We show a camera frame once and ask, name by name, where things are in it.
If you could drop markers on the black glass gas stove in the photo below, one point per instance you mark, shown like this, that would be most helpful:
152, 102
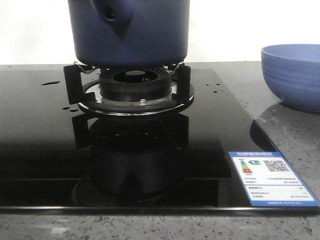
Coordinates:
55, 159

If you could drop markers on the black pot support grate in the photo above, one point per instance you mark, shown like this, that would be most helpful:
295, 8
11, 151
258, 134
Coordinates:
89, 98

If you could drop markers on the dark blue cooking pot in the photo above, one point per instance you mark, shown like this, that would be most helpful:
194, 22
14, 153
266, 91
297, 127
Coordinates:
130, 33

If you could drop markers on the black round gas burner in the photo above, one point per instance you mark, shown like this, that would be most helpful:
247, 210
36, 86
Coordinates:
132, 85

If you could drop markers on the blue white energy label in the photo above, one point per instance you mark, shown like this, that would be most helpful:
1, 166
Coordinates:
270, 181

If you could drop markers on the blue ribbed plastic bowl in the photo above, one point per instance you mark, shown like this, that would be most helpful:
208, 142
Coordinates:
292, 73

